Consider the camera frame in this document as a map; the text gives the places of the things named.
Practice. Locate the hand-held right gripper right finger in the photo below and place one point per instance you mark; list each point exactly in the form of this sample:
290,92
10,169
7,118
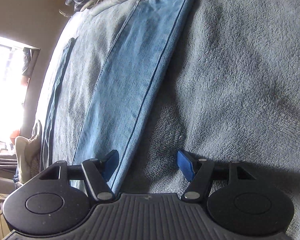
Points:
185,165

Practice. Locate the grey folded garment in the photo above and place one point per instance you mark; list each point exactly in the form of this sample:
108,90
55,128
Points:
107,5

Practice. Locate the orange round item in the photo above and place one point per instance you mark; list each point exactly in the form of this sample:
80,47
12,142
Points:
15,135

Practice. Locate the blue jeans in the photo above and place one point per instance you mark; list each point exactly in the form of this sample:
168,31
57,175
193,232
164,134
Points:
140,67

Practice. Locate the grey curtain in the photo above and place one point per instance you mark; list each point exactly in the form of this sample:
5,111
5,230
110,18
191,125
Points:
0,165

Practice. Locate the grey bed blanket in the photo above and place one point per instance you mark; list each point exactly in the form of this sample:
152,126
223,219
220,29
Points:
240,80

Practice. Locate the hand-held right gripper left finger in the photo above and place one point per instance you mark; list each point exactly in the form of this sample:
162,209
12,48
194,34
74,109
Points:
111,165

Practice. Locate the dark hanging garment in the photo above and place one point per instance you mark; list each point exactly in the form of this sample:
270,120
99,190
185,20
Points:
27,62

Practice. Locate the white fluffy garment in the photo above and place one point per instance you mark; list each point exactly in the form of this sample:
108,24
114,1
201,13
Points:
25,150

